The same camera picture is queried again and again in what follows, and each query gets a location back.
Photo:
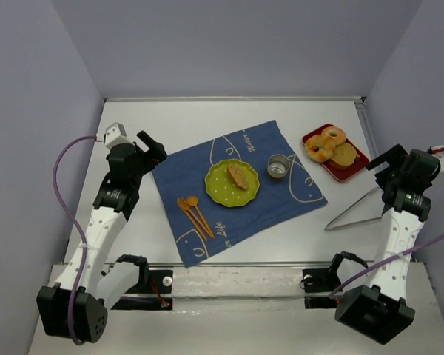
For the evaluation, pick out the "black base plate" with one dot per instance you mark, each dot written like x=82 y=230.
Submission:
x=318 y=282
x=154 y=295

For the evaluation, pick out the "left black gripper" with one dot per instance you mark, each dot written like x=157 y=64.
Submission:
x=150 y=151

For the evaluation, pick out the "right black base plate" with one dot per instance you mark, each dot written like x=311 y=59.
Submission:
x=318 y=282

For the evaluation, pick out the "glazed ring bread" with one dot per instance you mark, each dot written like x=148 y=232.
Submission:
x=336 y=134
x=320 y=148

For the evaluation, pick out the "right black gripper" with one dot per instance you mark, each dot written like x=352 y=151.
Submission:
x=386 y=167

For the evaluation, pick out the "red tray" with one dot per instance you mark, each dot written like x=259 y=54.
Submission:
x=339 y=175

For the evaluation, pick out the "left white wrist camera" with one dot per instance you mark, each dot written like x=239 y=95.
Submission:
x=113 y=135

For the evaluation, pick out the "speckled bread slice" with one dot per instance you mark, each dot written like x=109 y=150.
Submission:
x=237 y=176

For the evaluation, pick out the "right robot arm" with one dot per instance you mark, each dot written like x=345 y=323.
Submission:
x=373 y=302

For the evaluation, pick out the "blue embroidered cloth mat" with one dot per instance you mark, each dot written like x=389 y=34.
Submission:
x=183 y=173

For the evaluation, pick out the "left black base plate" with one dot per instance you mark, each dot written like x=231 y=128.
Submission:
x=154 y=295

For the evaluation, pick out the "orange plastic spoon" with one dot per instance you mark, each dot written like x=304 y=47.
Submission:
x=192 y=201

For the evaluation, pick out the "brown bread slice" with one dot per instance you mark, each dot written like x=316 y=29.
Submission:
x=344 y=156

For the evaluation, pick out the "metal cup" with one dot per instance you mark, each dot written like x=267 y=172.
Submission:
x=278 y=167

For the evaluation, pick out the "metal serving tongs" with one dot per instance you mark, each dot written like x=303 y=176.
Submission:
x=345 y=219

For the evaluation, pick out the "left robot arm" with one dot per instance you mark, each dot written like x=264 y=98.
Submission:
x=77 y=304

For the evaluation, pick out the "green dotted plate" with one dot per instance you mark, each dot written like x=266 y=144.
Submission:
x=222 y=190

